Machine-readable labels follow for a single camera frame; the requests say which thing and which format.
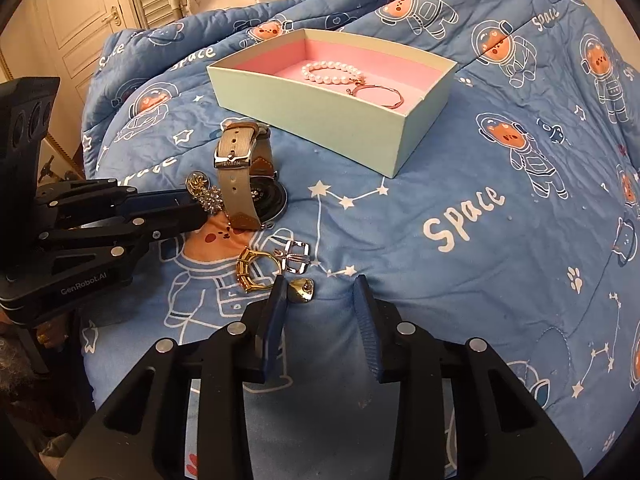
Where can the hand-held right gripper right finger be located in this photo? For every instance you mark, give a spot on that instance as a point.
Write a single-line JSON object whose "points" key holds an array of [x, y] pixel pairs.
{"points": [[367, 332]]}

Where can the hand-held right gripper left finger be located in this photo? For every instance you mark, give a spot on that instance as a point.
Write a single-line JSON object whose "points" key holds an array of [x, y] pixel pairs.
{"points": [[277, 322]]}

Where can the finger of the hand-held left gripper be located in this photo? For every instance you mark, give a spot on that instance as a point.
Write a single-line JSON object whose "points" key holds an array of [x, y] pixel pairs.
{"points": [[170, 222], [150, 201]]}

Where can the gold snowflake drop earring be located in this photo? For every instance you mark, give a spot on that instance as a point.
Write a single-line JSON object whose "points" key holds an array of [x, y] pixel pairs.
{"points": [[195, 181], [212, 201]]}

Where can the pale green jewelry box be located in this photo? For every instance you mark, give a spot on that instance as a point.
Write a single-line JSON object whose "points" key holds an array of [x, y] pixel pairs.
{"points": [[320, 110]]}

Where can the person's left hand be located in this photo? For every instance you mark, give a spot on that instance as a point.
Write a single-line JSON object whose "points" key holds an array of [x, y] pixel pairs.
{"points": [[50, 334]]}

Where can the white panel door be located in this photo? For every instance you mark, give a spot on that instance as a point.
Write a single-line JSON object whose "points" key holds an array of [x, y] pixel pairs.
{"points": [[70, 25]]}

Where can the blue astronaut bear blanket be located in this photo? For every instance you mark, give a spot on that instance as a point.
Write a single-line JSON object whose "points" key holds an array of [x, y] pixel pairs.
{"points": [[475, 240]]}

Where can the white pipe fitting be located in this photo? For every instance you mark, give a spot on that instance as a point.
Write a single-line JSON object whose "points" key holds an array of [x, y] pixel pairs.
{"points": [[177, 1]]}

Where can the rose gold bangle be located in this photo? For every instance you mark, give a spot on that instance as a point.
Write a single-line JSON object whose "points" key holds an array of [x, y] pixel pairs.
{"points": [[398, 103]]}

